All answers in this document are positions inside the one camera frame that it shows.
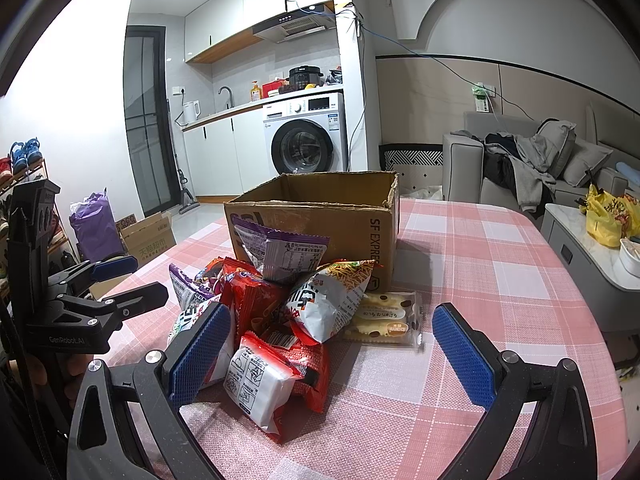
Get purple candy bag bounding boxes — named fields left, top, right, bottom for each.
left=167, top=263, right=220, bottom=344

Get red white noodle packet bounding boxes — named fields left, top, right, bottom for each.
left=224, top=324, right=330, bottom=441

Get red crisp snack bag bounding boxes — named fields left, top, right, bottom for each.
left=196, top=257, right=291, bottom=348

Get purple white snack bag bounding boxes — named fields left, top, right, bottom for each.
left=232, top=218, right=330, bottom=284

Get yellow cake package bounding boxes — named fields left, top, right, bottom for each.
left=342, top=292, right=423, bottom=349

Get purple plastic bag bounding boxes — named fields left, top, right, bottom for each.
left=70, top=190, right=125, bottom=262

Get cardboard box on floor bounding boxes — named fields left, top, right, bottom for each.
left=116, top=212, right=176, bottom=266

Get shoe rack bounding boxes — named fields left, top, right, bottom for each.
left=1, top=138, right=78, bottom=304

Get white side table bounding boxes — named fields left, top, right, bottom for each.
left=541, top=204, right=640, bottom=334

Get pink plaid tablecloth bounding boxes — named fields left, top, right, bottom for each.
left=96, top=197, right=629, bottom=480

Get black glass door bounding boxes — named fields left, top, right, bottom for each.
left=122, top=25, right=180, bottom=217

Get white kitchen cabinets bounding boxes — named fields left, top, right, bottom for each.
left=183, top=108, right=272, bottom=197

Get white electric kettle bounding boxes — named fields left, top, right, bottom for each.
left=182, top=100, right=201, bottom=126

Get yellow plastic bag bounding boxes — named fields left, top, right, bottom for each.
left=579, top=184, right=640, bottom=249

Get white washing machine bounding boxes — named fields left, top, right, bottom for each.
left=262, top=91, right=348, bottom=176

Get SF cardboard box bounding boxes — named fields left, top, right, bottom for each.
left=224, top=171, right=399, bottom=292

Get grey sofa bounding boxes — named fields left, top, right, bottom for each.
left=442, top=106, right=639, bottom=221

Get grey clothes pile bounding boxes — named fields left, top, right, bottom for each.
left=442, top=113, right=577, bottom=218

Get black rice cooker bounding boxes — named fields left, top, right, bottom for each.
left=288, top=65, right=323, bottom=91

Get black white patterned basket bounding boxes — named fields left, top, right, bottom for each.
left=378, top=143, right=444, bottom=198

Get range hood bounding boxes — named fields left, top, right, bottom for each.
left=252, top=3, right=335, bottom=44

